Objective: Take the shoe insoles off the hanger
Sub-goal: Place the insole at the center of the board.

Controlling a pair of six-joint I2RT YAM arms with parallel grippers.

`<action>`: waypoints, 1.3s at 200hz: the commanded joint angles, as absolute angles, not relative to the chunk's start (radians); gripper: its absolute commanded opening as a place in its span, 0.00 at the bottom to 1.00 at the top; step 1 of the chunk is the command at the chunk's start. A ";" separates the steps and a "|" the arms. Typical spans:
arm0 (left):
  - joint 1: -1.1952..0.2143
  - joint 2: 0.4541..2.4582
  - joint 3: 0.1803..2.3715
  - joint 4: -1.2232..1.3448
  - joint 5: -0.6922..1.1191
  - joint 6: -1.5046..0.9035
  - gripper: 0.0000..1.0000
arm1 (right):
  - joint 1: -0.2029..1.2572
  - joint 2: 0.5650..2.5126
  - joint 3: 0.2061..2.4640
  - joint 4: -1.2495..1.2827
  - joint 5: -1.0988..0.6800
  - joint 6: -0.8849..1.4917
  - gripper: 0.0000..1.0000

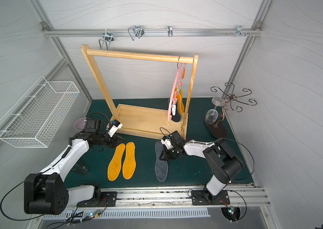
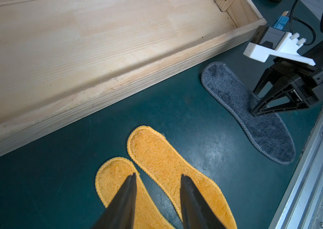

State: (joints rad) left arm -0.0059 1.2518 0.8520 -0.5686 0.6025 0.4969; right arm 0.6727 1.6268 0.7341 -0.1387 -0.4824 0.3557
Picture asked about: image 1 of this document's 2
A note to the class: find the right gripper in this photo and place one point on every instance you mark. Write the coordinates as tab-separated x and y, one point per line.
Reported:
168	153

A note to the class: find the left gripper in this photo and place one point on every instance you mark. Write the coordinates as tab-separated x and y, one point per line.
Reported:
112	140

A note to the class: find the yellow insole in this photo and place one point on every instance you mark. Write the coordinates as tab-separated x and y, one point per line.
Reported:
115	165
129	165
180	104

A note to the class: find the dark grey insole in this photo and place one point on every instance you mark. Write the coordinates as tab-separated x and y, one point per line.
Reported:
161	166

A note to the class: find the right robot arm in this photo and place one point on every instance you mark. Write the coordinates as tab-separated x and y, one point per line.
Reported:
222	160

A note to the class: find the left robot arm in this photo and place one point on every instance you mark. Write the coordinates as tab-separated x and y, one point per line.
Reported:
45	192

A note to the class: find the pink plastic hanger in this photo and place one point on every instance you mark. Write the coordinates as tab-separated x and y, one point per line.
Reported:
176	87

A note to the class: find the wooden clothes rack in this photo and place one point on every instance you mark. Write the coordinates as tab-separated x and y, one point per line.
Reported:
142	121

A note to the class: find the white clothes peg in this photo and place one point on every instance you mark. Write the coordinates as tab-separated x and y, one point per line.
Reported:
174	110

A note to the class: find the purple bowl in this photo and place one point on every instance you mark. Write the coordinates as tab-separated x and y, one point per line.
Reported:
80	124

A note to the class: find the clear plastic cup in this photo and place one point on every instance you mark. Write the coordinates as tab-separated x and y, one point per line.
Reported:
80	168

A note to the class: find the metal glass holder stand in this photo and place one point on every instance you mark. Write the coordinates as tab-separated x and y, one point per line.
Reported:
219	130

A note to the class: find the wine glass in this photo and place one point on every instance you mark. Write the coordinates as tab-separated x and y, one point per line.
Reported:
212	116

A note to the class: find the metal hook clip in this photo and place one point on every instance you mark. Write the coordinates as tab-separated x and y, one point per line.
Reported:
238	32
106	40
169	31
136	31

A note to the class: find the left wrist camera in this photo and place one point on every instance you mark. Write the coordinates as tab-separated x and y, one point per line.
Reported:
114	126

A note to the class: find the white wire basket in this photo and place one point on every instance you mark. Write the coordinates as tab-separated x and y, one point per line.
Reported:
33	121

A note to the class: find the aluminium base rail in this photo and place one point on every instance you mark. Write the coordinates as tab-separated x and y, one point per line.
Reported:
185	196

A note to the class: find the aluminium top rail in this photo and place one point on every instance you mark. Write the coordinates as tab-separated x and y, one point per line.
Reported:
255	31

